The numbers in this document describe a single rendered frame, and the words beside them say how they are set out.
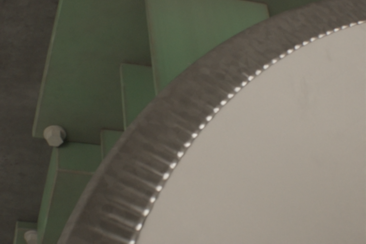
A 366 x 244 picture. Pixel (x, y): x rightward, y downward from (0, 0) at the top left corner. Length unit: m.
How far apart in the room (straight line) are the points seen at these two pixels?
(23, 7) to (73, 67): 0.12
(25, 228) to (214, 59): 0.86
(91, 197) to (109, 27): 0.58
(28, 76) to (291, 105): 0.61
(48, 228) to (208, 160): 0.79
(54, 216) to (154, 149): 0.76
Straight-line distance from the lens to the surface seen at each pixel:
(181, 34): 0.96
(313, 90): 0.65
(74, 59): 1.11
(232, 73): 0.63
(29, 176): 1.34
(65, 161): 1.21
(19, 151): 1.29
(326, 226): 0.56
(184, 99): 0.59
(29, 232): 1.44
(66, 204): 1.27
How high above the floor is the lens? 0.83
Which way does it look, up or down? 43 degrees down
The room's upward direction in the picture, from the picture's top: 172 degrees clockwise
